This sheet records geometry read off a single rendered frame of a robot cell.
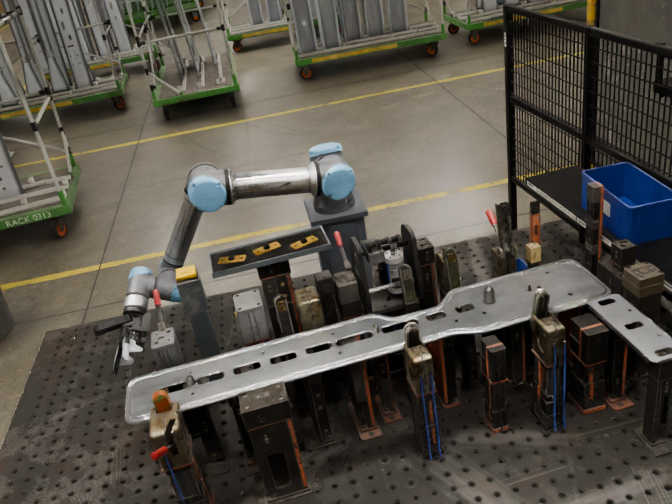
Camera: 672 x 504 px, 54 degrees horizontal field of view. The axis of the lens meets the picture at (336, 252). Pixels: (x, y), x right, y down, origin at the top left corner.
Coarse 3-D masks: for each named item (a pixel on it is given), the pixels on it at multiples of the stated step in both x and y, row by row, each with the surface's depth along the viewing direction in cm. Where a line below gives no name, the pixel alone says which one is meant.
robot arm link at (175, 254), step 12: (192, 168) 217; (192, 204) 224; (180, 216) 227; (192, 216) 226; (180, 228) 228; (192, 228) 229; (180, 240) 229; (168, 252) 232; (180, 252) 231; (168, 264) 233; (180, 264) 234
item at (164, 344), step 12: (156, 336) 191; (168, 336) 190; (156, 348) 186; (168, 348) 187; (180, 348) 197; (156, 360) 188; (168, 360) 189; (180, 360) 191; (180, 384) 195; (192, 420) 201; (192, 432) 203
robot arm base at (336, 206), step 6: (318, 198) 235; (324, 198) 233; (348, 198) 236; (354, 198) 238; (318, 204) 235; (324, 204) 235; (330, 204) 233; (336, 204) 233; (342, 204) 233; (348, 204) 234; (354, 204) 238; (318, 210) 236; (324, 210) 234; (330, 210) 233; (336, 210) 233; (342, 210) 234
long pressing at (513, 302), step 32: (480, 288) 198; (512, 288) 195; (544, 288) 193; (576, 288) 190; (608, 288) 188; (352, 320) 193; (384, 320) 191; (416, 320) 189; (448, 320) 186; (480, 320) 184; (512, 320) 182; (256, 352) 187; (288, 352) 185; (320, 352) 183; (352, 352) 181; (384, 352) 179; (128, 384) 184; (160, 384) 181; (224, 384) 177; (256, 384) 175; (128, 416) 172
